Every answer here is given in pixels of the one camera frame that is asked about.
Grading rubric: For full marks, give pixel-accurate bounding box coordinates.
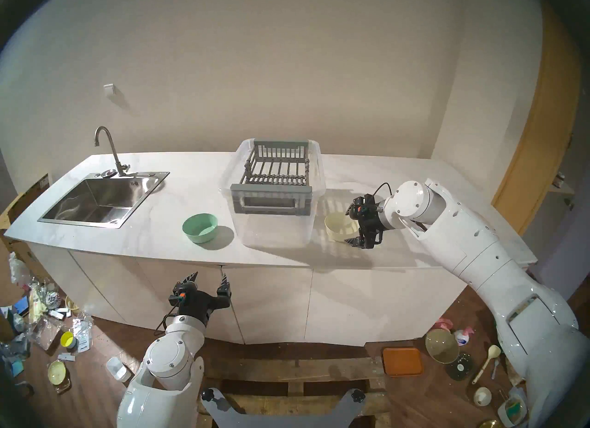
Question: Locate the mint green bowl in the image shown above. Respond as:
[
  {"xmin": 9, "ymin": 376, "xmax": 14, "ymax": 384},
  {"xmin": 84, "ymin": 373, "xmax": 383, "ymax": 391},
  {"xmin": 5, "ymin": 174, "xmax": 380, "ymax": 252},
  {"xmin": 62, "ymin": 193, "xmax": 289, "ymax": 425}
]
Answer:
[{"xmin": 182, "ymin": 213, "xmax": 218, "ymax": 244}]

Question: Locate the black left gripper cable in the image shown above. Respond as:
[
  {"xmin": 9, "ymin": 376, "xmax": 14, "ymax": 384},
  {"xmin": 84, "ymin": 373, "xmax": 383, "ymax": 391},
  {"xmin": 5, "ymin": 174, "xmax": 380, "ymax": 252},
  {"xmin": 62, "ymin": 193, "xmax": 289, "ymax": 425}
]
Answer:
[{"xmin": 154, "ymin": 307, "xmax": 178, "ymax": 331}]

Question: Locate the white plastic container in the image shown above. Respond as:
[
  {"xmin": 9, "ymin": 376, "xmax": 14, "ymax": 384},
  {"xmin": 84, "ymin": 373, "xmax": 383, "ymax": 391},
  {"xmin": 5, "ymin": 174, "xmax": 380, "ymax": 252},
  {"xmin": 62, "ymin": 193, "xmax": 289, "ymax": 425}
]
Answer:
[{"xmin": 106, "ymin": 356, "xmax": 132, "ymax": 383}]

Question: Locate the clear plastic bag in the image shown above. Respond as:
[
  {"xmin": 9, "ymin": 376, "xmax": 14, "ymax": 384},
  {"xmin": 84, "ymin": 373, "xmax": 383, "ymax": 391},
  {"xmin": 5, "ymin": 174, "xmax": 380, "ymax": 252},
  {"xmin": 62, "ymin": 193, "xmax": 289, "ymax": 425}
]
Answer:
[{"xmin": 30, "ymin": 314, "xmax": 63, "ymax": 350}]

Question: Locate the wooden door frame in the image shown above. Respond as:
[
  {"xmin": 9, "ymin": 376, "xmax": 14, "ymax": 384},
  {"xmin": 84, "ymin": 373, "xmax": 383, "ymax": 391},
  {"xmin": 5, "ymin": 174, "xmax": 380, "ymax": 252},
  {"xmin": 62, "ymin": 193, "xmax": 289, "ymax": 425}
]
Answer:
[{"xmin": 491, "ymin": 0, "xmax": 581, "ymax": 236}]

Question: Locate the grey lavender door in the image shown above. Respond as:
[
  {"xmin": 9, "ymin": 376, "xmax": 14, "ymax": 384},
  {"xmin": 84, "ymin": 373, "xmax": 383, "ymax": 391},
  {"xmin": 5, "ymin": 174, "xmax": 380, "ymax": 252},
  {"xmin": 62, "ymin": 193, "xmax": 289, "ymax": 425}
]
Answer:
[{"xmin": 521, "ymin": 132, "xmax": 590, "ymax": 312}]

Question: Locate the white plastic bag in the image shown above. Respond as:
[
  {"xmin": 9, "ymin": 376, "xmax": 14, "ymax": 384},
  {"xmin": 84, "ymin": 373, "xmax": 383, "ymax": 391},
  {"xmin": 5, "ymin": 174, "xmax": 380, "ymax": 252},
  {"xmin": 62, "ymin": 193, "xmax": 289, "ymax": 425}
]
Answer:
[{"xmin": 8, "ymin": 251, "xmax": 30, "ymax": 285}]

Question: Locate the yellow snack package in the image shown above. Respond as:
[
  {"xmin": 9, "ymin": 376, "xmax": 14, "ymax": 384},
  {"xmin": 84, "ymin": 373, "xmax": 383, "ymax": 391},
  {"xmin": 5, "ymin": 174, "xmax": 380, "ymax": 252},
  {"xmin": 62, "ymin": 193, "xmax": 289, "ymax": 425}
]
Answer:
[{"xmin": 28, "ymin": 282, "xmax": 47, "ymax": 322}]

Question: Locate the stainless steel sink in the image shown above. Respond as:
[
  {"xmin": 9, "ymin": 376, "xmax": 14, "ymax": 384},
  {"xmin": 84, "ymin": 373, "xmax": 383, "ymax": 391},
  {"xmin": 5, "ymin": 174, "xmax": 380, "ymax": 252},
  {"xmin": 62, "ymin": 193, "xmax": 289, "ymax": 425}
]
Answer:
[{"xmin": 37, "ymin": 171, "xmax": 170, "ymax": 229}]

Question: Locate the pale yellow bowl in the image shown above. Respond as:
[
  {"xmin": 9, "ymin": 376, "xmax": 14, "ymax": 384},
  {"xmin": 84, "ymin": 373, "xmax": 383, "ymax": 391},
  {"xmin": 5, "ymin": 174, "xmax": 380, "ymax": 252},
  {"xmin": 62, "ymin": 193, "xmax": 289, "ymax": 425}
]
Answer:
[{"xmin": 47, "ymin": 359, "xmax": 72, "ymax": 393}]

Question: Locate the curved steel faucet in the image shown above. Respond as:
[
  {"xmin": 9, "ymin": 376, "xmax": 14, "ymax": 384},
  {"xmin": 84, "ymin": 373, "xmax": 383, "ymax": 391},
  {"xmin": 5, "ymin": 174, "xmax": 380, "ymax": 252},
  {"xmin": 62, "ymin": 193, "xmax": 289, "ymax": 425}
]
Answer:
[{"xmin": 94, "ymin": 126, "xmax": 137, "ymax": 177}]

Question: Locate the wooden pallet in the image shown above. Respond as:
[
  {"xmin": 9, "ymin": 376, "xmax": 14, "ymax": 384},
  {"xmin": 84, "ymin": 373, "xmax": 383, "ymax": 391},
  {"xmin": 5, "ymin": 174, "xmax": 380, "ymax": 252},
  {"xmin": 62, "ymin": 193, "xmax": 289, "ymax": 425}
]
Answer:
[{"xmin": 198, "ymin": 356, "xmax": 392, "ymax": 428}]

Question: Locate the amber glass plate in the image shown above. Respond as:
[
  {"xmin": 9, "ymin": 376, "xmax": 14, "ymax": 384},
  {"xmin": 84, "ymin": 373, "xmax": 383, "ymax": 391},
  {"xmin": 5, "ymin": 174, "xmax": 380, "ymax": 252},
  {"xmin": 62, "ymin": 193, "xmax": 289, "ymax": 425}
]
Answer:
[{"xmin": 425, "ymin": 329, "xmax": 460, "ymax": 364}]

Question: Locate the brown cardboard box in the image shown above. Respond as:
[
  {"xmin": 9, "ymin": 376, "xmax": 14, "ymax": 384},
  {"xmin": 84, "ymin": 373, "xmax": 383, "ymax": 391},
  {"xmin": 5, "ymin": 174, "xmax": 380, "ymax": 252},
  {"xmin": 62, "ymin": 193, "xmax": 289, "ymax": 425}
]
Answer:
[{"xmin": 0, "ymin": 173, "xmax": 51, "ymax": 275}]

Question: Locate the white container green sponge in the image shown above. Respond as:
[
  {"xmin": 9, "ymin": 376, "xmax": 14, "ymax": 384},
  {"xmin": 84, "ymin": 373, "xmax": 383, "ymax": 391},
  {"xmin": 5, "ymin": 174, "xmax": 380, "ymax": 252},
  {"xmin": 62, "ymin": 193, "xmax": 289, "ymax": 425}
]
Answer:
[{"xmin": 497, "ymin": 388, "xmax": 528, "ymax": 428}]

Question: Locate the white marble kitchen counter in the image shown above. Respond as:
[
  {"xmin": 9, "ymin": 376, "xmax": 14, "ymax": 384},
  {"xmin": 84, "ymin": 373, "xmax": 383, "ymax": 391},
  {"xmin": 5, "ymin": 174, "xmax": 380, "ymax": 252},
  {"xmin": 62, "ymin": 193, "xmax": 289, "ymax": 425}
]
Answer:
[{"xmin": 2, "ymin": 151, "xmax": 539, "ymax": 345}]

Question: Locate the clear bag with papers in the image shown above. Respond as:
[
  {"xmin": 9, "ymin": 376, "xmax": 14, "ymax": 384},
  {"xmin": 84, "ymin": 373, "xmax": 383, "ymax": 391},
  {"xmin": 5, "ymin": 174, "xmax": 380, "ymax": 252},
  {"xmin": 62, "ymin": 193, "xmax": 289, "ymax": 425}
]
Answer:
[{"xmin": 71, "ymin": 312, "xmax": 94, "ymax": 353}]

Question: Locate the grey dish drying rack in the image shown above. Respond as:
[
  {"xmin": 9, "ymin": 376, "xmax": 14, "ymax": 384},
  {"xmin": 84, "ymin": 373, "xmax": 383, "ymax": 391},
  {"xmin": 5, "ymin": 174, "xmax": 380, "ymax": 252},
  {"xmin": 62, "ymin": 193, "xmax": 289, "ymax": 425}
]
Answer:
[{"xmin": 230, "ymin": 140, "xmax": 314, "ymax": 215}]

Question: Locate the dark glass lid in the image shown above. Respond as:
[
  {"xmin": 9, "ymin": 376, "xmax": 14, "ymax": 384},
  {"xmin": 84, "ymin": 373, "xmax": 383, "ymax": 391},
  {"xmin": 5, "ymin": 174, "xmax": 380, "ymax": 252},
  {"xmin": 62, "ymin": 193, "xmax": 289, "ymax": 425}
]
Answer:
[{"xmin": 446, "ymin": 352, "xmax": 474, "ymax": 381}]

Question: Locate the orange rectangular tray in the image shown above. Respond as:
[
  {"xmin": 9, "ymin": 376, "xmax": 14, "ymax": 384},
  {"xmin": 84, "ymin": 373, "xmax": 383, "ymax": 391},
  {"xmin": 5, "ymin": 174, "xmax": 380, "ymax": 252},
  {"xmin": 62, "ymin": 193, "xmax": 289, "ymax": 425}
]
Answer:
[{"xmin": 382, "ymin": 347, "xmax": 424, "ymax": 377}]

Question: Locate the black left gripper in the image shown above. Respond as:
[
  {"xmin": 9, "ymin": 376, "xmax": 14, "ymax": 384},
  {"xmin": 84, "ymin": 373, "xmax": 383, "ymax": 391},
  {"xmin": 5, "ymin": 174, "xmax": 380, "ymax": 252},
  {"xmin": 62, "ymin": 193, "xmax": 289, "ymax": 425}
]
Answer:
[{"xmin": 168, "ymin": 272, "xmax": 232, "ymax": 326}]

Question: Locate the clear plastic storage bin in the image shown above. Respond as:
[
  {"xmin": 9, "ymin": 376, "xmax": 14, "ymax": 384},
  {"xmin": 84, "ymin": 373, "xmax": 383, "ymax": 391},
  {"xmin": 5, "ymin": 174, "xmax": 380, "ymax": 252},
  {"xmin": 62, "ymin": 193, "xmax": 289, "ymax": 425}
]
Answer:
[{"xmin": 218, "ymin": 138, "xmax": 327, "ymax": 249}]

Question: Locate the cream bowl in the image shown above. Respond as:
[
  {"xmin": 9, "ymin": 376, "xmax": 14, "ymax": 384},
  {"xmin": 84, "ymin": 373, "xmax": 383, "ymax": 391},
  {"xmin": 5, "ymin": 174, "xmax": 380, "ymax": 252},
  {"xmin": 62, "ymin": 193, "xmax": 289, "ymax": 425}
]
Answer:
[{"xmin": 324, "ymin": 212, "xmax": 361, "ymax": 243}]

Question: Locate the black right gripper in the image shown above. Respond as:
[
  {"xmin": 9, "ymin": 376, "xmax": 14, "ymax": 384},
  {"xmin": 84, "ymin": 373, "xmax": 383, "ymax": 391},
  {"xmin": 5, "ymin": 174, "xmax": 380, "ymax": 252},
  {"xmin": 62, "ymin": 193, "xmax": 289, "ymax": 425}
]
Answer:
[{"xmin": 343, "ymin": 195, "xmax": 387, "ymax": 250}]

